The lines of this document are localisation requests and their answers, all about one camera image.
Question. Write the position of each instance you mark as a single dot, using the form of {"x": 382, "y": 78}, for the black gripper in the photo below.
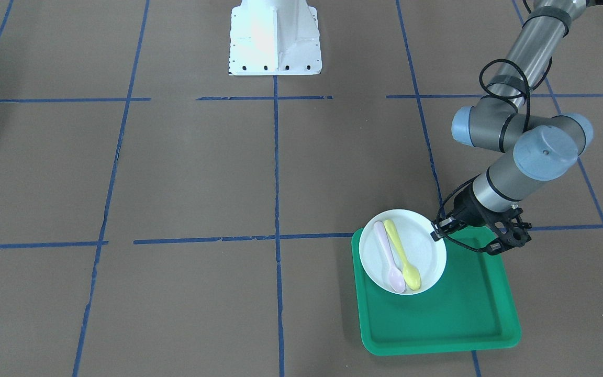
{"x": 467, "y": 208}

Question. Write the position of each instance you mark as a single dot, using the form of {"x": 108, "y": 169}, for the white round plate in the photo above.
{"x": 428, "y": 256}

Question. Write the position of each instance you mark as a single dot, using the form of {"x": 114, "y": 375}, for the yellow plastic spoon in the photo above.
{"x": 408, "y": 273}

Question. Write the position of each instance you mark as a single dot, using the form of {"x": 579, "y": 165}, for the pink plastic spoon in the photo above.
{"x": 394, "y": 276}

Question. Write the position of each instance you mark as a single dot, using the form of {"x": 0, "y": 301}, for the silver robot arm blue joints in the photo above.
{"x": 534, "y": 150}

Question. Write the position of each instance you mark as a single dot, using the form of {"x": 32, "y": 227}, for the green plastic tray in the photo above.
{"x": 469, "y": 308}

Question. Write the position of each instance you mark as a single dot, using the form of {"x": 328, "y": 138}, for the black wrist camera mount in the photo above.
{"x": 509, "y": 228}

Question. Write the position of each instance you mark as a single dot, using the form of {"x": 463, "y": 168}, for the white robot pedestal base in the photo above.
{"x": 274, "y": 38}

